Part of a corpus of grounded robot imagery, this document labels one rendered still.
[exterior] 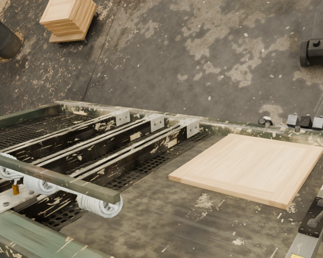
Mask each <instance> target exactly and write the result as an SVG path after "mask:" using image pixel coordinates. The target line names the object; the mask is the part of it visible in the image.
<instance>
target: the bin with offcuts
mask: <svg viewBox="0 0 323 258"><path fill-rule="evenodd" d="M20 45H21V39H20V38H19V37H18V36H17V35H16V34H15V33H14V32H12V31H11V30H10V29H9V28H8V27H7V26H6V25H4V24H3V23H2V22H1V21H0V57H1V58H2V59H9V58H11V57H12V56H13V55H14V54H15V53H16V52H17V51H18V49H19V48H20Z"/></svg>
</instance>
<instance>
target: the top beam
mask: <svg viewBox="0 0 323 258"><path fill-rule="evenodd" d="M0 258H115V257H113V256H110V255H108V254H106V253H104V252H102V251H100V250H97V249H95V248H93V247H91V246H89V245H86V244H84V243H82V242H80V241H78V240H76V239H73V238H71V237H69V236H67V235H65V234H63V233H60V232H58V231H56V230H54V229H52V228H50V227H47V226H45V225H43V224H41V223H39V222H37V221H34V220H32V219H30V218H28V217H26V216H23V215H21V214H19V213H17V212H15V211H13V210H10V209H8V210H6V211H4V212H2V213H0Z"/></svg>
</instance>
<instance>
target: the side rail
mask: <svg viewBox="0 0 323 258"><path fill-rule="evenodd" d="M59 105H60V104H57V103H51V104H47V105H42V106H39V107H35V108H32V109H28V110H24V111H20V112H16V113H12V114H8V115H4V116H0V128H1V127H4V126H8V125H12V124H15V123H19V122H22V121H26V120H29V119H33V118H36V117H40V116H43V115H47V114H51V113H55V112H58V111H60V106H59Z"/></svg>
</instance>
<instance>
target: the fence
mask: <svg viewBox="0 0 323 258"><path fill-rule="evenodd" d="M317 197H320V198H323V185H322V187H321V189H320V191H319V193H318V195H317ZM322 239H323V229H322V231H321V234H320V236H319V238H315V237H313V236H309V235H306V234H302V233H299V232H298V234H297V235H296V237H295V239H294V241H293V243H292V245H291V247H290V249H289V251H288V253H287V255H286V257H285V258H290V257H291V255H292V254H294V255H297V256H301V257H304V258H315V257H316V254H317V252H318V249H319V247H320V244H321V242H322Z"/></svg>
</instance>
